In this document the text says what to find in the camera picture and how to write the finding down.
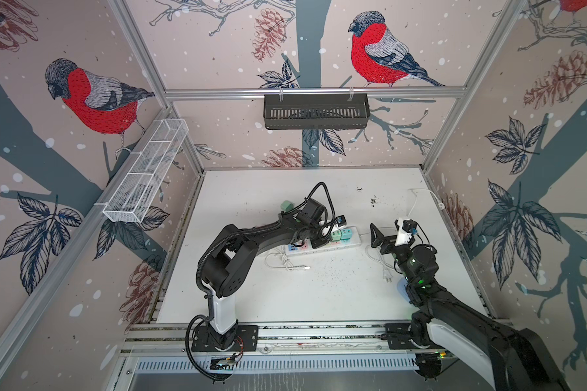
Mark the black wire basket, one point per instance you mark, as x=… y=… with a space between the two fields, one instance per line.
x=316 y=112

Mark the blue square socket cube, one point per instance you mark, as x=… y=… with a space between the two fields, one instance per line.
x=401 y=288

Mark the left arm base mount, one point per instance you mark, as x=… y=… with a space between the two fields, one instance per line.
x=238 y=338

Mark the teal plug adapter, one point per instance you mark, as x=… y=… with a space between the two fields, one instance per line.
x=346 y=234

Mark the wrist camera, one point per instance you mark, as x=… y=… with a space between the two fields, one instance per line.
x=406 y=230
x=338 y=223

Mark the green plug adapter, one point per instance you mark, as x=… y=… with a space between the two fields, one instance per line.
x=286 y=206
x=336 y=236

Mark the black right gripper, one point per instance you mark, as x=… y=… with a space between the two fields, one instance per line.
x=390 y=243

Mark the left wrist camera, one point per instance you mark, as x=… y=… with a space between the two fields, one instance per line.
x=338 y=223

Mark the white multicolour power strip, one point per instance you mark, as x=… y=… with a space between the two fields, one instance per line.
x=292 y=250

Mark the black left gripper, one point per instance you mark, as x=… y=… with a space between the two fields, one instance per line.
x=324 y=239

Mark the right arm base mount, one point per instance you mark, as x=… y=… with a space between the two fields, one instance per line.
x=398 y=336

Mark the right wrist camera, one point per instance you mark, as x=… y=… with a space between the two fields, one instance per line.
x=406 y=230

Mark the white mesh shelf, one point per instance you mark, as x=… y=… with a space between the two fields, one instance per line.
x=136 y=193

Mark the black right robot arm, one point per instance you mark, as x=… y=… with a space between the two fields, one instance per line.
x=507 y=358

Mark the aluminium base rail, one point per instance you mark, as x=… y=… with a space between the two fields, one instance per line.
x=281 y=348

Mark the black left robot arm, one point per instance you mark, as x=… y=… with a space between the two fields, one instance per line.
x=226 y=263

